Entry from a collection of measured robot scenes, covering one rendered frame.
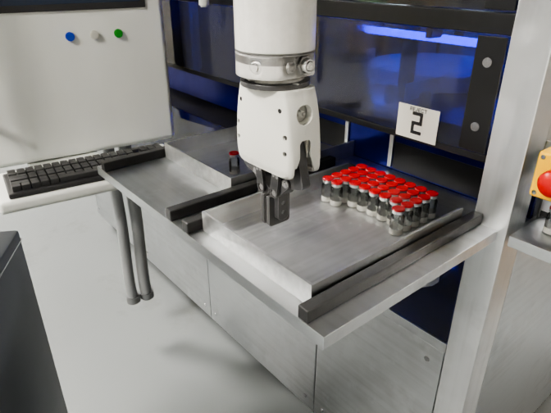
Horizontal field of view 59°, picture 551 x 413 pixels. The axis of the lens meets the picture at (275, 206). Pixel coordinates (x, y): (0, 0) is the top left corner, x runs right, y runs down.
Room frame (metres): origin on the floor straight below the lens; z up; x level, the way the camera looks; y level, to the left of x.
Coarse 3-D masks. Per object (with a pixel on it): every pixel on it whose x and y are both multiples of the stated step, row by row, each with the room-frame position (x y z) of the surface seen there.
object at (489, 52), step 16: (496, 0) 0.76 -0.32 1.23; (512, 0) 0.74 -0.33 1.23; (480, 48) 0.76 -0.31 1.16; (496, 48) 0.74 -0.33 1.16; (480, 64) 0.76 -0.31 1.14; (496, 64) 0.74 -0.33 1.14; (480, 80) 0.75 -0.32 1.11; (496, 80) 0.74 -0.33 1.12; (480, 96) 0.75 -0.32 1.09; (464, 112) 0.77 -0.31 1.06; (480, 112) 0.75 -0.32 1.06; (464, 128) 0.76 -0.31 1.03; (480, 128) 0.74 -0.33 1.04; (464, 144) 0.76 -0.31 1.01; (480, 144) 0.74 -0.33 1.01
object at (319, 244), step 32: (320, 192) 0.84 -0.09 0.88; (224, 224) 0.71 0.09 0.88; (256, 224) 0.71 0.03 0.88; (288, 224) 0.71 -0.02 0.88; (320, 224) 0.71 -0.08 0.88; (352, 224) 0.71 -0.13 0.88; (384, 224) 0.71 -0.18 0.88; (256, 256) 0.58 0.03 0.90; (288, 256) 0.61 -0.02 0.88; (320, 256) 0.61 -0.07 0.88; (352, 256) 0.61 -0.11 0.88; (384, 256) 0.58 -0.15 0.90; (288, 288) 0.53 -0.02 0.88; (320, 288) 0.50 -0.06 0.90
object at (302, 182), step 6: (300, 144) 0.50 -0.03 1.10; (300, 150) 0.49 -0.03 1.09; (300, 156) 0.49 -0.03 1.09; (306, 156) 0.50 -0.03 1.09; (300, 162) 0.49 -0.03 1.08; (306, 162) 0.49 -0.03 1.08; (300, 168) 0.49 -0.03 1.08; (306, 168) 0.49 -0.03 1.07; (294, 174) 0.49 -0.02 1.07; (300, 174) 0.49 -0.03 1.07; (306, 174) 0.49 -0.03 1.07; (294, 180) 0.49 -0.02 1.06; (300, 180) 0.49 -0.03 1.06; (306, 180) 0.49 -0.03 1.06; (294, 186) 0.49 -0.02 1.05; (300, 186) 0.49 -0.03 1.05; (306, 186) 0.49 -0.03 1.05
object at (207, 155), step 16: (176, 144) 1.05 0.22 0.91; (192, 144) 1.07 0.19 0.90; (208, 144) 1.10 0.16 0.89; (224, 144) 1.11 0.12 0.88; (352, 144) 1.04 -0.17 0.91; (176, 160) 0.99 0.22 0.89; (192, 160) 0.94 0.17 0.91; (208, 160) 1.01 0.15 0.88; (224, 160) 1.01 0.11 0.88; (240, 160) 1.01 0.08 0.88; (336, 160) 1.01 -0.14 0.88; (208, 176) 0.89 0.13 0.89; (224, 176) 0.85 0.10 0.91; (240, 176) 0.84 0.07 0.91
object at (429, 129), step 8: (400, 104) 0.86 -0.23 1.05; (408, 104) 0.85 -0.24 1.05; (400, 112) 0.86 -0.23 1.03; (408, 112) 0.85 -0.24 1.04; (424, 112) 0.82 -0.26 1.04; (432, 112) 0.81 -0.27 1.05; (400, 120) 0.86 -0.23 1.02; (408, 120) 0.85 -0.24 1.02; (416, 120) 0.83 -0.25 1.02; (424, 120) 0.82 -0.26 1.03; (432, 120) 0.81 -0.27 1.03; (400, 128) 0.86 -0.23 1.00; (408, 128) 0.84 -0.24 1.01; (416, 128) 0.83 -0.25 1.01; (424, 128) 0.82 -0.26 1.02; (432, 128) 0.81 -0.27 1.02; (408, 136) 0.84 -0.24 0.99; (416, 136) 0.83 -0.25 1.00; (424, 136) 0.82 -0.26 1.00; (432, 136) 0.81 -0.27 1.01; (432, 144) 0.80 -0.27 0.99
